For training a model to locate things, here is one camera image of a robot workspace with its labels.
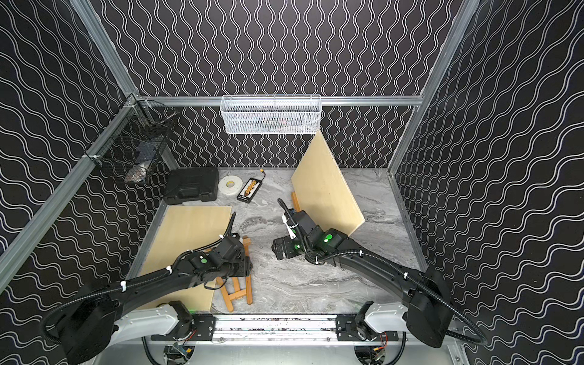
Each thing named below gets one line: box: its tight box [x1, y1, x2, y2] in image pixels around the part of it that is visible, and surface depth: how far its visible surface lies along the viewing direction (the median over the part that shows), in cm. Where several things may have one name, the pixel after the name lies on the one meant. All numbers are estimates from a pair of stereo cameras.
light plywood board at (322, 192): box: [291, 129, 366, 237], surface depth 81 cm
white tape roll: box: [217, 174, 244, 200], surface depth 115 cm
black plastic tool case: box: [163, 167, 219, 206], surface depth 108 cm
